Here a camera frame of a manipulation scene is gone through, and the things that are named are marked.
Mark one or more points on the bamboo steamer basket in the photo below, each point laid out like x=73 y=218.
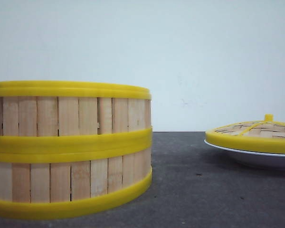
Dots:
x=65 y=190
x=45 y=121

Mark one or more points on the woven yellow steamer lid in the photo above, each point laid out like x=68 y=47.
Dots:
x=265 y=136

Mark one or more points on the white ceramic plate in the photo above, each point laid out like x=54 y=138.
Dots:
x=272 y=161

